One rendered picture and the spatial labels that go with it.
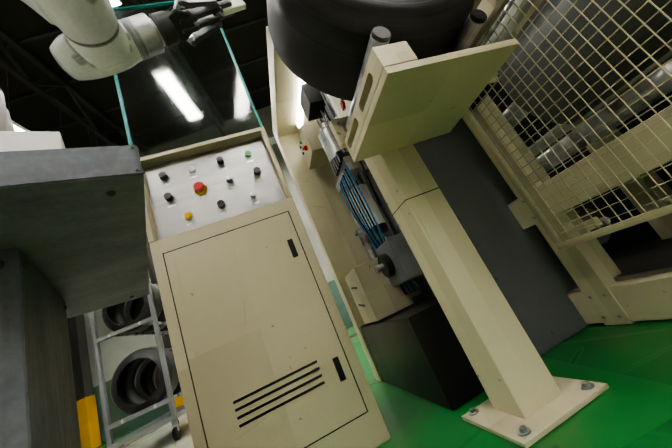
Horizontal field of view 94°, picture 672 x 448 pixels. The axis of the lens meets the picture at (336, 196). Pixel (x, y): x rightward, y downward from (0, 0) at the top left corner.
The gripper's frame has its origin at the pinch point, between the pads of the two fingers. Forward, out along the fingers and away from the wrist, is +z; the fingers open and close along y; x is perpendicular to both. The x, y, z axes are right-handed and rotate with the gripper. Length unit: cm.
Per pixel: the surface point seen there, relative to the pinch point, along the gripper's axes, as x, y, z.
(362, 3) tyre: 28.0, -12.3, 19.0
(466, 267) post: 91, 25, 15
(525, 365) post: 117, 25, 9
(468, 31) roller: 45, -8, 42
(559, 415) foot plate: 125, 19, 4
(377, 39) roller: 37.9, -11.3, 15.2
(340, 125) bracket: 34.3, 22.8, 14.4
